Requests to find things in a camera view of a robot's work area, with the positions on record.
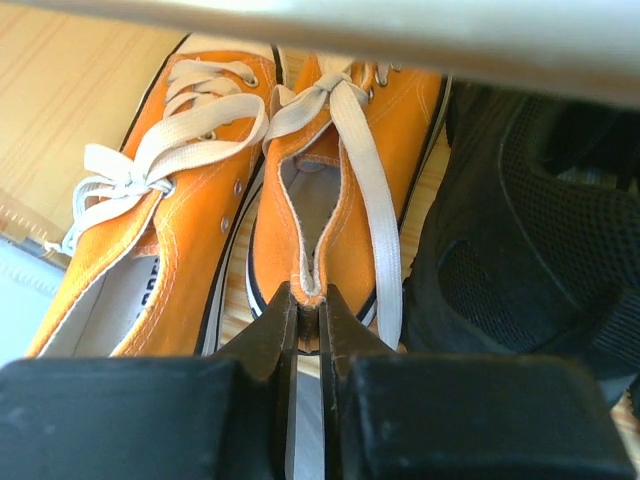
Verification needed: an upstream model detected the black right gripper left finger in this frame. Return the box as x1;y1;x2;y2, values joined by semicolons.
1;284;297;479

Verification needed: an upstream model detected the black sneaker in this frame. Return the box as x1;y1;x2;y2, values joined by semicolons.
401;81;639;404

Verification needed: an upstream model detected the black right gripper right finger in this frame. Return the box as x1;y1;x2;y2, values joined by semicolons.
318;286;636;479

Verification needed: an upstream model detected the orange sneaker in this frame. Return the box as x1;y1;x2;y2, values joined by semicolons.
246;53;452;348
27;34;286;358

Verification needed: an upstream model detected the wooden shoe cabinet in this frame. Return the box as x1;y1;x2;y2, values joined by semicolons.
0;0;640;451

